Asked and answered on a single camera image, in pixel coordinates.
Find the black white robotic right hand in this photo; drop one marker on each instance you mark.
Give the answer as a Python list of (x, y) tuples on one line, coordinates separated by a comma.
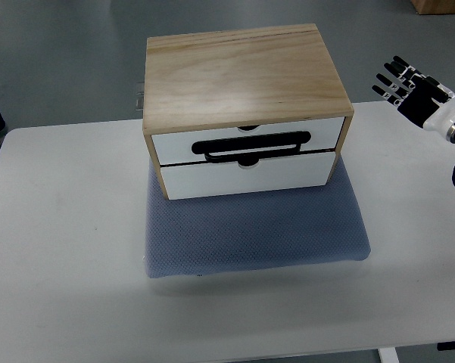
[(421, 99)]

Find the white drawer black handle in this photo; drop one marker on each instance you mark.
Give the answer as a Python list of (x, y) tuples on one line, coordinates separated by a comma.
[(192, 147)]

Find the wooden drawer cabinet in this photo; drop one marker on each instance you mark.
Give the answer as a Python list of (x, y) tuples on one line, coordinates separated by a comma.
[(241, 78)]

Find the white lower drawer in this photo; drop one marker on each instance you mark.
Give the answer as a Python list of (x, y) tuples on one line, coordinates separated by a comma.
[(205, 180)]

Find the brown cardboard box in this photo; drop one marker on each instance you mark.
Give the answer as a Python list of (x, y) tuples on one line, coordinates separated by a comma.
[(434, 7)]

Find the blue mesh cushion mat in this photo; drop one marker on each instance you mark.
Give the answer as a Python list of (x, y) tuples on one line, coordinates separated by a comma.
[(243, 232)]

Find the black table control panel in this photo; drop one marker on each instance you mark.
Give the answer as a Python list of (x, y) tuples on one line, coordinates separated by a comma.
[(446, 346)]

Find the white table leg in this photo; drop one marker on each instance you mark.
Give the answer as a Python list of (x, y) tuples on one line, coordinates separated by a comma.
[(388, 355)]

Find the metal bracket behind cabinet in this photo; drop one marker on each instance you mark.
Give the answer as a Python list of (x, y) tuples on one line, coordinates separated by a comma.
[(140, 88)]

